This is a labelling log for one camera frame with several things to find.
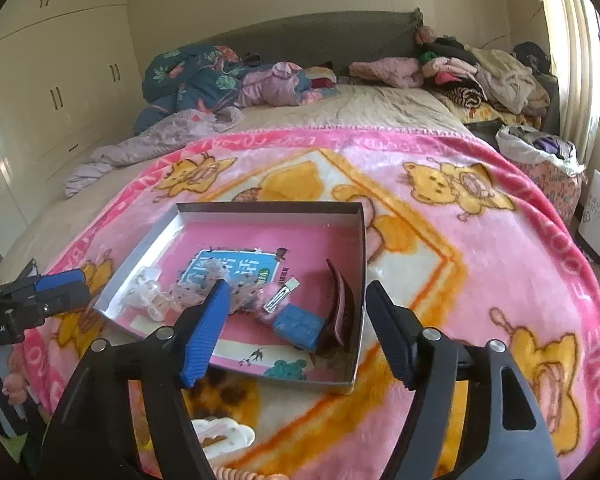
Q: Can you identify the pale purple sheet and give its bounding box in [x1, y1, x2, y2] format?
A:
[64, 107, 246, 198]

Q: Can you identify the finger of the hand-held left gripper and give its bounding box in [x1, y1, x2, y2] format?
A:
[25, 284, 92, 318]
[0, 269, 87, 303]

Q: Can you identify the pink and purple garment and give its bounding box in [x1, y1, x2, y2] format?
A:
[240, 61, 341, 107]

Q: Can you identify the grey cardboard box pink inside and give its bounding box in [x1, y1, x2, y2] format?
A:
[94, 201, 368, 396]

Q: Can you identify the cream wardrobe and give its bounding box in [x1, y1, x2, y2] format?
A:
[0, 0, 148, 256]

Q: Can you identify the grey bed headboard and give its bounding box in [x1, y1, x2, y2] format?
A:
[200, 7, 423, 68]

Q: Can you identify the beige bed sheet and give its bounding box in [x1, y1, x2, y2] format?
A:
[0, 82, 481, 286]

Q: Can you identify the pink fluffy garment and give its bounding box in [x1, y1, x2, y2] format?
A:
[349, 56, 425, 88]

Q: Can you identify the cream curtain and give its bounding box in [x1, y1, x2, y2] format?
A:
[532, 0, 600, 131]

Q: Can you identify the brown hair claw clip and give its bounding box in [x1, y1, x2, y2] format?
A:
[314, 258, 357, 357]

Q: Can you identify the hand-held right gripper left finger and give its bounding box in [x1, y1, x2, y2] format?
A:
[40, 279, 233, 480]

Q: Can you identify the clear small hair claw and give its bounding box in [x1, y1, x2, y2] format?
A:
[122, 267, 176, 322]

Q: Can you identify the pink pompom hair clip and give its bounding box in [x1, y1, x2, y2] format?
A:
[252, 276, 302, 322]

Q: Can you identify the polka dot mesh bow clip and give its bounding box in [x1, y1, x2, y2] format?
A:
[172, 260, 261, 313]

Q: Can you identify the beige spiral hair tie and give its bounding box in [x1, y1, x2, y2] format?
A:
[215, 462, 281, 480]

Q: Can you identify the person's left hand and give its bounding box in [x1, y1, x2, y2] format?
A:
[0, 350, 31, 406]

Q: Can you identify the pile of clothes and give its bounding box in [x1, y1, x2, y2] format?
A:
[415, 27, 551, 116]

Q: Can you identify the patterned bag of clothes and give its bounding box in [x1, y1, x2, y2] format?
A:
[495, 124, 583, 216]

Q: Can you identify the dark blue floral quilt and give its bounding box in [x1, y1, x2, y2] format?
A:
[132, 45, 246, 136]

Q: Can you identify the dark garment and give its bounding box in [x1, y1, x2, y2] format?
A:
[512, 41, 553, 76]

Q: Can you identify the small blue box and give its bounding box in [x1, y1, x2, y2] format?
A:
[271, 303, 327, 353]

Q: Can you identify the white cloud hair claw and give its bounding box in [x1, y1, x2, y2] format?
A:
[190, 417, 257, 463]

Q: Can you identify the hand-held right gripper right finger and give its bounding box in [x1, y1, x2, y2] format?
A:
[365, 280, 563, 480]

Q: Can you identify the pink printed blanket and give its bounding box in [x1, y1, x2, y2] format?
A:
[17, 127, 600, 480]

